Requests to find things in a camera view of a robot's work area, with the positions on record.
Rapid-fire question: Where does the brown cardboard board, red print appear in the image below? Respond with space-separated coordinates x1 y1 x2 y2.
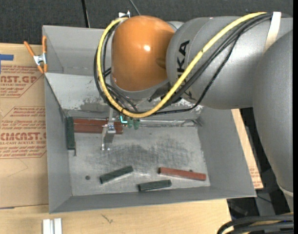
0 42 264 210

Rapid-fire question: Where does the grey metal bin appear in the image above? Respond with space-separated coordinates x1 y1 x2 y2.
42 25 257 214

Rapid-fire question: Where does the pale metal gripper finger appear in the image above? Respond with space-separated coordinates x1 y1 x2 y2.
100 124 108 152
106 123 116 152

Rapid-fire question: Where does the red-brown flat block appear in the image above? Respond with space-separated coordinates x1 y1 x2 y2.
73 118 111 126
73 123 124 135
158 167 207 182

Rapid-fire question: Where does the dark green flat block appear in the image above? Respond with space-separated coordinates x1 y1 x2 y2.
99 165 135 185
138 179 173 193
66 116 77 151

